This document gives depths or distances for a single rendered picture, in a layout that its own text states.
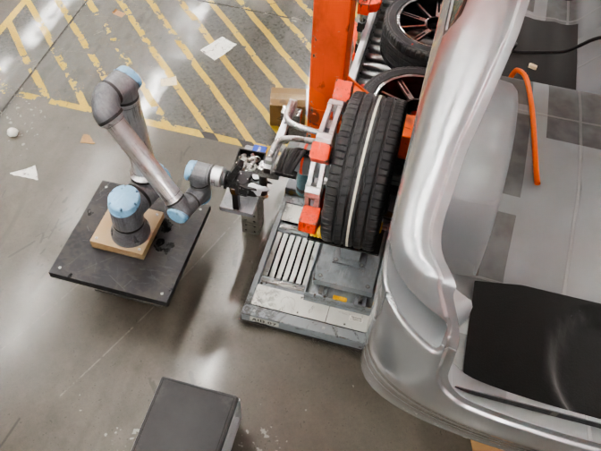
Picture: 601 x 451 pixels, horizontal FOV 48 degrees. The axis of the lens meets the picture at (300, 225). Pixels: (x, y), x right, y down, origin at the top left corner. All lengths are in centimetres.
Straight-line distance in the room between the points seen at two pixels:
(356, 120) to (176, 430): 144
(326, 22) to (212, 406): 168
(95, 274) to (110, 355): 41
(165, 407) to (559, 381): 154
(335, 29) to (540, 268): 130
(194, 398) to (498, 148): 157
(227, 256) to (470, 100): 203
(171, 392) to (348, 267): 107
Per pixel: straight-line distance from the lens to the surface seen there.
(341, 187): 262
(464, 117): 195
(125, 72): 289
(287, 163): 271
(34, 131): 450
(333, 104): 281
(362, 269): 338
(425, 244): 175
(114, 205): 318
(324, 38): 306
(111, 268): 336
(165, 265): 332
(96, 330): 355
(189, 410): 292
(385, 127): 267
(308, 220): 270
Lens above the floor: 304
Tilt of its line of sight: 54 degrees down
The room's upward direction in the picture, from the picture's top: 3 degrees clockwise
